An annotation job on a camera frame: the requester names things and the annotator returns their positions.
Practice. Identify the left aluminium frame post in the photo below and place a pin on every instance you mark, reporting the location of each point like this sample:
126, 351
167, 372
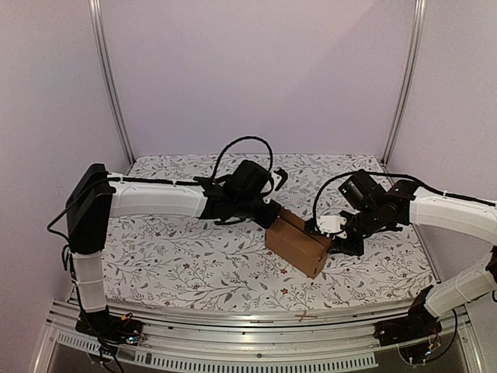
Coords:
98, 29

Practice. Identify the aluminium frame post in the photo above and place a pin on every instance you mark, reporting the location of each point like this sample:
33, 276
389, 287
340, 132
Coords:
98, 29
414, 43

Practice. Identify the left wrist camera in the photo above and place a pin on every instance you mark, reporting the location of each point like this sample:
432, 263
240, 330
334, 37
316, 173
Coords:
274, 185

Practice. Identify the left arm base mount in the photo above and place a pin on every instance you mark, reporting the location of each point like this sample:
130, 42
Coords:
110, 329

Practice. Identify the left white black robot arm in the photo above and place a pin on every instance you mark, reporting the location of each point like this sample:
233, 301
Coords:
245, 194

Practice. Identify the right aluminium frame post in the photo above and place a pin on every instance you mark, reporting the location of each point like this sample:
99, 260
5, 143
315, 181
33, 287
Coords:
414, 43

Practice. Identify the floral patterned table mat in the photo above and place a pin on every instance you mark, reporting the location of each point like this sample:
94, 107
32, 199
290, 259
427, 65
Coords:
175, 261

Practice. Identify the brown cardboard box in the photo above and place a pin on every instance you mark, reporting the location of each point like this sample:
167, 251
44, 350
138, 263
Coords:
287, 239

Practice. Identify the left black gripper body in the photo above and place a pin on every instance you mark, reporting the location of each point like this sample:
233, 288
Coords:
262, 221

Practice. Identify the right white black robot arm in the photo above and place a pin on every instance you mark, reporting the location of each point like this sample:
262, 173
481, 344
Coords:
410, 202

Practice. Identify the small wooden stick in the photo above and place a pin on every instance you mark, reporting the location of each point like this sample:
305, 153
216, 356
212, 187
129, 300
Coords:
301, 316

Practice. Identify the aluminium front rail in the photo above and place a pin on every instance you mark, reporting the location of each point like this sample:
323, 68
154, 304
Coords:
339, 340

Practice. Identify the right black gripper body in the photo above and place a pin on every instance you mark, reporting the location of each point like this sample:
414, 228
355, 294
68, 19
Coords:
347, 241

